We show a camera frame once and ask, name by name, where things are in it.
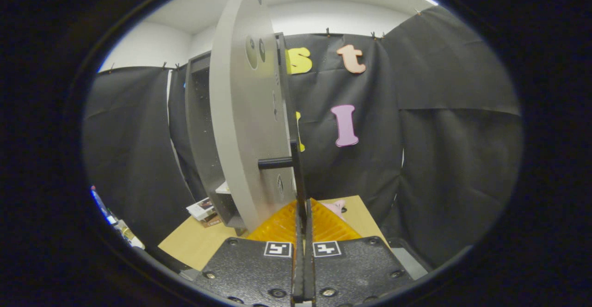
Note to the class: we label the brown booklet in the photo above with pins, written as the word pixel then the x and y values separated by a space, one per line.
pixel 212 221

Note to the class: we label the dark grey shoe cabinet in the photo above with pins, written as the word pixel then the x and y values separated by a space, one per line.
pixel 200 126

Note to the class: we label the black backdrop cloth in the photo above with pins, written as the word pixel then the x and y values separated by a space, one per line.
pixel 439 159

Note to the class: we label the white booklet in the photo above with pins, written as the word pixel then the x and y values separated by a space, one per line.
pixel 201 207

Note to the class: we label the pink and green plush toy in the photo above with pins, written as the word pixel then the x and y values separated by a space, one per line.
pixel 336 207

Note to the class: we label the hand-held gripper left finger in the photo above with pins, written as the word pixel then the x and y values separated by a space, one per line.
pixel 252 270

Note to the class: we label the small ceiling light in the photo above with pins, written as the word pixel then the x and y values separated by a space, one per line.
pixel 429 0

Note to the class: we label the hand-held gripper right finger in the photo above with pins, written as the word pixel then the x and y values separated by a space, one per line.
pixel 356 270

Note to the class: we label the white and blue clutter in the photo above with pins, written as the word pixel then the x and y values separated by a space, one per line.
pixel 120 226

